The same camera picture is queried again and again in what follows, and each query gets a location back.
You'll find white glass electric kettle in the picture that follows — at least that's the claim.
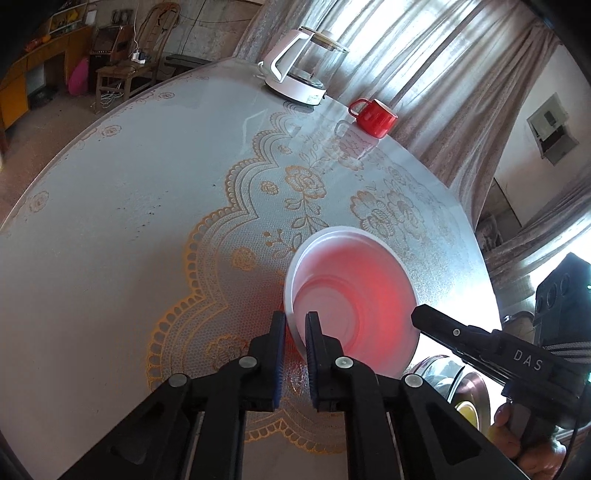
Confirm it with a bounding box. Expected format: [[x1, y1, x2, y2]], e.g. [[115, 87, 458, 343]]
[[257, 25, 350, 106]]

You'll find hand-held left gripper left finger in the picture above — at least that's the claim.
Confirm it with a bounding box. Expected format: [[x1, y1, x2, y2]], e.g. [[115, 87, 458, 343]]
[[60, 310, 287, 480]]

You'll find grey wall electrical panel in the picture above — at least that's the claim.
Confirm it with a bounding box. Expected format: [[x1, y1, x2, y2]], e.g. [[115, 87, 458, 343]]
[[527, 92, 580, 167]]

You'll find narrow grey window curtain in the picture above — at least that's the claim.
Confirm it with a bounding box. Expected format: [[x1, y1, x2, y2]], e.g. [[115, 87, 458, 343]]
[[487, 171, 591, 287]]

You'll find dark low bench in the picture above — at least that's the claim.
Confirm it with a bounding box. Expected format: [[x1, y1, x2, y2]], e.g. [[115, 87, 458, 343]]
[[164, 53, 211, 71]]

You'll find person's right hand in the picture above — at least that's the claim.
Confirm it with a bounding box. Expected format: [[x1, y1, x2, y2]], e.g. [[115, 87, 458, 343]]
[[494, 401, 567, 480]]

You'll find wooden display shelf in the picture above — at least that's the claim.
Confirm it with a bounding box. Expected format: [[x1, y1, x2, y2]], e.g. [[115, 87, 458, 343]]
[[48, 0, 98, 35]]

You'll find stainless steel bowl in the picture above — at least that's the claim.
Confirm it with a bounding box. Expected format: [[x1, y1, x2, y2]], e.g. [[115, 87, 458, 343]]
[[409, 354, 497, 437]]

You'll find red plastic bowl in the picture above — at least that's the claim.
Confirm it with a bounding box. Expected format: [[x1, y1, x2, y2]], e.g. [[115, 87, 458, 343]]
[[284, 225, 420, 380]]

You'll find pink plastic object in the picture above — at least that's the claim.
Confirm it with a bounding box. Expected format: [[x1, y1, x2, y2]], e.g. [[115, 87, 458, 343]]
[[67, 58, 90, 95]]

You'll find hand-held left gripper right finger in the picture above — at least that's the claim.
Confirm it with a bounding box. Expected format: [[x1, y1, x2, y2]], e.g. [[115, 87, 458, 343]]
[[305, 311, 525, 480]]

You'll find yellow wooden desk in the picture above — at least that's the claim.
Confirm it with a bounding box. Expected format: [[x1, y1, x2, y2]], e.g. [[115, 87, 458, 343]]
[[0, 23, 95, 130]]

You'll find brown speaker box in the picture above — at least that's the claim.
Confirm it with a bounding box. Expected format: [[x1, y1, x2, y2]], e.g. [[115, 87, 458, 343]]
[[90, 24, 137, 70]]

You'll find wide grey window curtain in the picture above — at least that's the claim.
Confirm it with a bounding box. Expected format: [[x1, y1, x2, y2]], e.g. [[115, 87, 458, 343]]
[[235, 0, 561, 227]]

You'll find wooden chair with curved back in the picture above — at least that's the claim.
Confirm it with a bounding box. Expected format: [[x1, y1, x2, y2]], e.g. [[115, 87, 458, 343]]
[[93, 1, 182, 114]]

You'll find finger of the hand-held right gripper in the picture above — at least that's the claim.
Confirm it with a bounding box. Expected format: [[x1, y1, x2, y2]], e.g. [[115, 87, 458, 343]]
[[410, 304, 498, 371]]

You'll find yellow plastic bowl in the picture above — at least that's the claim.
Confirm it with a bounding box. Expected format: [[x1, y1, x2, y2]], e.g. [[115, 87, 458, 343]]
[[455, 402, 479, 426]]

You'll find red mug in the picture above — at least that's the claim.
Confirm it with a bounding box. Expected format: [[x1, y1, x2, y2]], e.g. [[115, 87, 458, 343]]
[[348, 98, 399, 139]]

